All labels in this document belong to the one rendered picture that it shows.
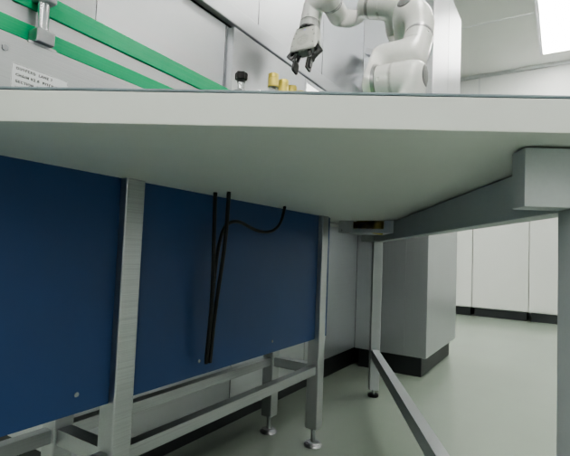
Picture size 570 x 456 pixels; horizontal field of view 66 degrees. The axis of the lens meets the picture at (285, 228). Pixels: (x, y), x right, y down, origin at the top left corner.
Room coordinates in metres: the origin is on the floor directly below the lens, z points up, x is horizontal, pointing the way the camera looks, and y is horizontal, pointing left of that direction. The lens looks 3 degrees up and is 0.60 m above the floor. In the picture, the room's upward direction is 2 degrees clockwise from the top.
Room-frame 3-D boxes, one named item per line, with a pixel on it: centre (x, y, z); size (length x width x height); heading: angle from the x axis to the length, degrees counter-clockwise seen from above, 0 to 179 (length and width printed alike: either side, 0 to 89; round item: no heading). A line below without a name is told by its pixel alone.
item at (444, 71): (2.59, -0.74, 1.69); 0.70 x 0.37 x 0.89; 148
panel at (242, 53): (1.79, -0.04, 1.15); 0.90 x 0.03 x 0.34; 148
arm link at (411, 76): (1.18, -0.30, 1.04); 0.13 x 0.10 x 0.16; 59
